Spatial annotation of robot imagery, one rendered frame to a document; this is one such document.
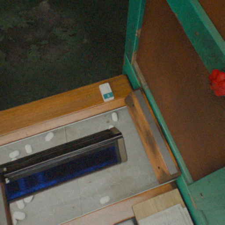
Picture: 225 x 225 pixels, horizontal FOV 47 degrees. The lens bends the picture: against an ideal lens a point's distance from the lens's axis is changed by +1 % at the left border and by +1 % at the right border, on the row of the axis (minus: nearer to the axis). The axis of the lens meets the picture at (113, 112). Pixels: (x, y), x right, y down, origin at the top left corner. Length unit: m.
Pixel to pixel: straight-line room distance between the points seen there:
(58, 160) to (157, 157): 0.37
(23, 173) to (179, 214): 0.49
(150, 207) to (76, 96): 0.44
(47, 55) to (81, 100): 1.13
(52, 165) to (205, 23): 0.36
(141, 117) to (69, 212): 0.36
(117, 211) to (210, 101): 0.45
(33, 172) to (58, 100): 0.46
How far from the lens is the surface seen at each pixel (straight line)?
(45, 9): 2.31
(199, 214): 0.79
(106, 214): 0.82
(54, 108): 0.93
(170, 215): 0.83
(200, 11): 0.48
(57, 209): 0.86
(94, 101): 0.92
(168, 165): 0.76
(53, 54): 2.01
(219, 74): 0.42
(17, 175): 0.52
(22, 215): 0.87
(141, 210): 0.82
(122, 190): 0.86
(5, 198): 0.50
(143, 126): 0.81
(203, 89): 0.54
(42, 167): 0.51
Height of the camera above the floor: 1.59
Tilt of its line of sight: 66 degrees down
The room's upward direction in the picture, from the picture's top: 3 degrees clockwise
